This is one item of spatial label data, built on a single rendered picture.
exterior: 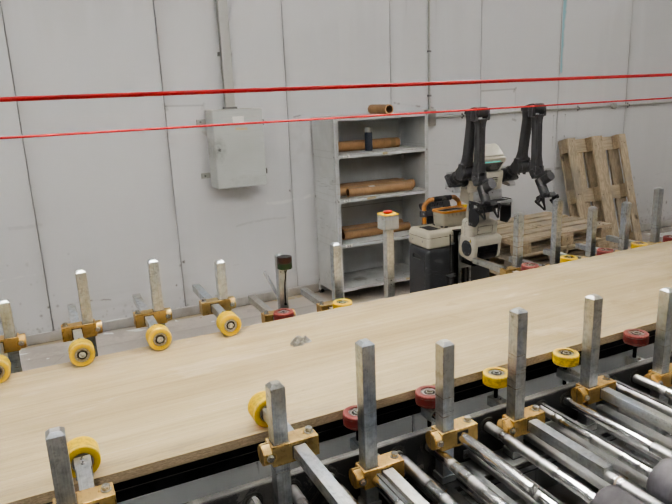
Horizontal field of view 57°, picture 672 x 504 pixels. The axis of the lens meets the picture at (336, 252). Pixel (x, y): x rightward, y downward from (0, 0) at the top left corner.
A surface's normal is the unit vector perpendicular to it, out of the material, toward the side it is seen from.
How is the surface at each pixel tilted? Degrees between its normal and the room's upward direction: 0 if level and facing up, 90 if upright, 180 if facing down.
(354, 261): 90
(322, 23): 90
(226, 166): 90
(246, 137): 90
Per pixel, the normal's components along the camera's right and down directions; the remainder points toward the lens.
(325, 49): 0.44, 0.21
